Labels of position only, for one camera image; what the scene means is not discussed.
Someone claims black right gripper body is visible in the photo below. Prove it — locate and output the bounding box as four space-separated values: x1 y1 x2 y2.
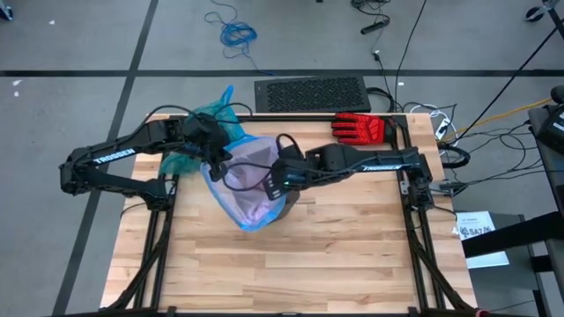
266 144 316 202

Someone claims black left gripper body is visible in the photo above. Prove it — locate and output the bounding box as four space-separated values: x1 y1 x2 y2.
182 112 233 166

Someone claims blue plastic trash bag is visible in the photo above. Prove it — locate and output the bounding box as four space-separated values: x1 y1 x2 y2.
158 84 248 176

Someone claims dark grey trash bin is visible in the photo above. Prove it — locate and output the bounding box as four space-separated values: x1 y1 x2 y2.
275 193 301 221

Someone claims pink plastic trash bag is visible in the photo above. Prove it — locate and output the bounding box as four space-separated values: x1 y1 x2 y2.
199 134 290 233

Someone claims black perforated computer case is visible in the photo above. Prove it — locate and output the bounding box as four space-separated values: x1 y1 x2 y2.
254 75 372 114

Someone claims red work glove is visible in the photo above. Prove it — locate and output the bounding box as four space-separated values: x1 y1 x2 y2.
330 112 397 146

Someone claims white power strip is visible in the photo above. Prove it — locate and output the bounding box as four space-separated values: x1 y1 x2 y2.
434 116 452 142

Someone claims white printed paper sheet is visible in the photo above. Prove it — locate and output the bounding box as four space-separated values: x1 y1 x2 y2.
453 210 511 270

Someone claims black side table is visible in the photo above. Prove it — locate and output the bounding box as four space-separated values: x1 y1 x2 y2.
460 210 564 317

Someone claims black wheeled stand base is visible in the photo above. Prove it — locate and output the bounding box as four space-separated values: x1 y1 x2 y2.
524 0 564 23

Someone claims blue coiled cable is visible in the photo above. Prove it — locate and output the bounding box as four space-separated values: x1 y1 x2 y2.
204 0 277 76

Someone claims long thin black cable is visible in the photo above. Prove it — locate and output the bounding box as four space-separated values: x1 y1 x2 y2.
393 0 428 114

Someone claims yellow cable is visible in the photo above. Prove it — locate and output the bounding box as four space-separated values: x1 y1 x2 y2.
456 99 552 133

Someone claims straight black cable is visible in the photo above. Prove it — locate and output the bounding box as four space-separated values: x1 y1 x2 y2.
456 26 564 136

